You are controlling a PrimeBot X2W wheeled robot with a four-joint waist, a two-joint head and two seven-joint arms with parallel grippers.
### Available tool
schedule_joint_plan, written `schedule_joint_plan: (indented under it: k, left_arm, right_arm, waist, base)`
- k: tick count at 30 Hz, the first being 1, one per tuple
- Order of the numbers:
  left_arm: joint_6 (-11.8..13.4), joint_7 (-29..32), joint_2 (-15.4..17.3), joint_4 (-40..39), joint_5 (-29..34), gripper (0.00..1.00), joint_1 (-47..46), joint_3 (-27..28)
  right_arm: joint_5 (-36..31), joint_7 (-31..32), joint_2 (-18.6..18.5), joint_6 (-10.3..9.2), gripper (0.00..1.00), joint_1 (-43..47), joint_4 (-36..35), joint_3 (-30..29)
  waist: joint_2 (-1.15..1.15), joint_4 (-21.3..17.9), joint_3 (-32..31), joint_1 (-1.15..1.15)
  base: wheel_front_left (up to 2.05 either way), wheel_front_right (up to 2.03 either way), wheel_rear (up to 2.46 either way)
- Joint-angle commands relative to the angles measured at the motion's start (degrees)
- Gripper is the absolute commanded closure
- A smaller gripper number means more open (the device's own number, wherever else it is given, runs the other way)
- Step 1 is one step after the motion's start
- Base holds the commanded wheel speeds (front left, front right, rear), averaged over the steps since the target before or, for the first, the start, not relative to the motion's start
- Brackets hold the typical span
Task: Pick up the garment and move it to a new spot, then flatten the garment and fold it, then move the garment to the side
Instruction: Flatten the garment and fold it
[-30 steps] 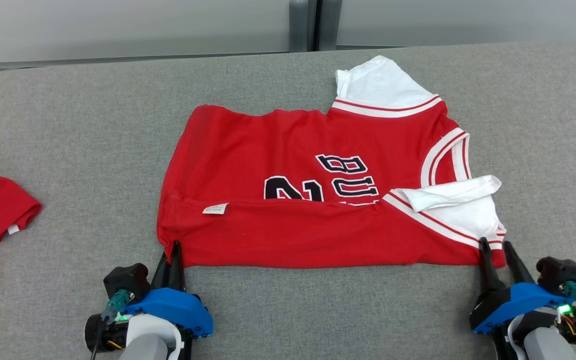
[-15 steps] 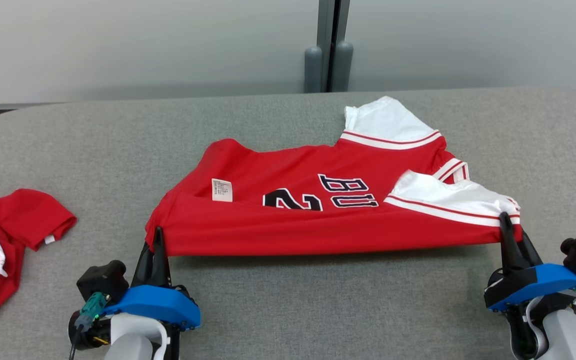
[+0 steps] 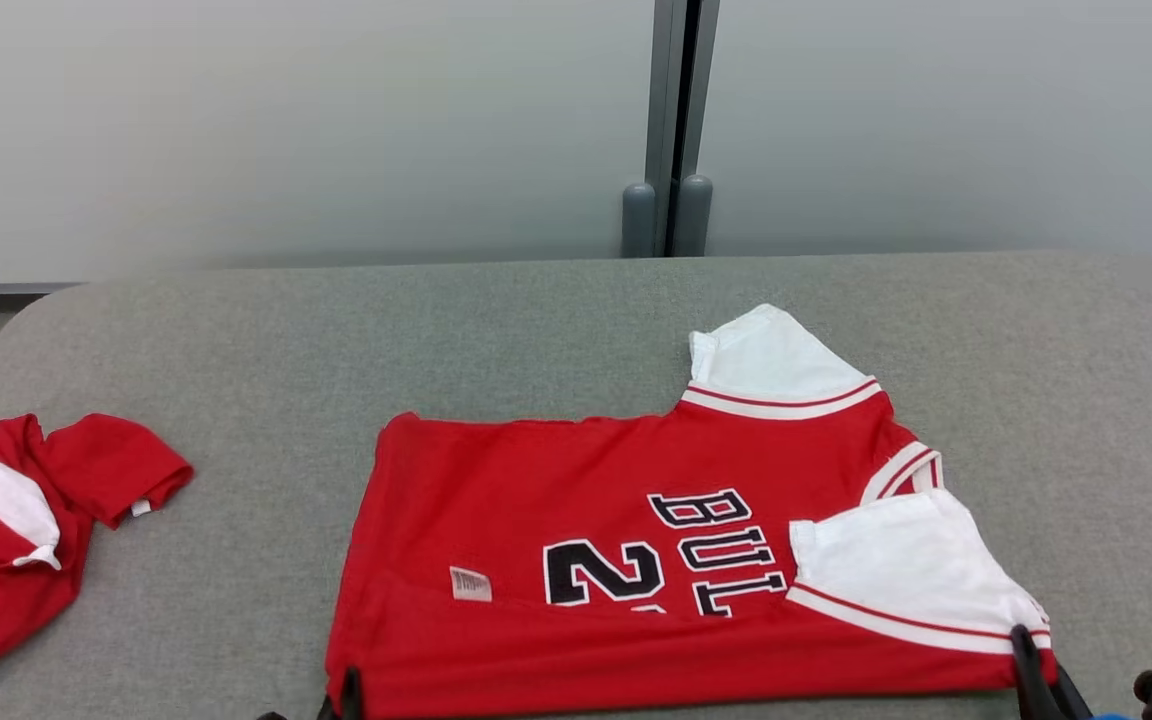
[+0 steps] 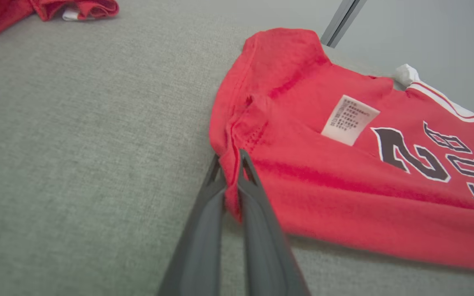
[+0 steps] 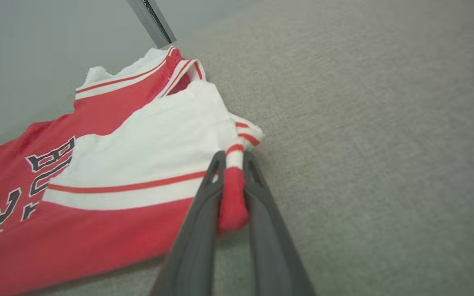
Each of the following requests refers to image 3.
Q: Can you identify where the grey rounded bumper post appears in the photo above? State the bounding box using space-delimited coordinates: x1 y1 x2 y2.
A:
676 175 714 258
621 182 657 259

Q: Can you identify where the red white basketball jersey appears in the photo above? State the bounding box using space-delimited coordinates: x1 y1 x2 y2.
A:
324 303 1059 720

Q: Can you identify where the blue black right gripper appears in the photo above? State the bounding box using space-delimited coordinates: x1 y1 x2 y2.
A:
1009 625 1127 720

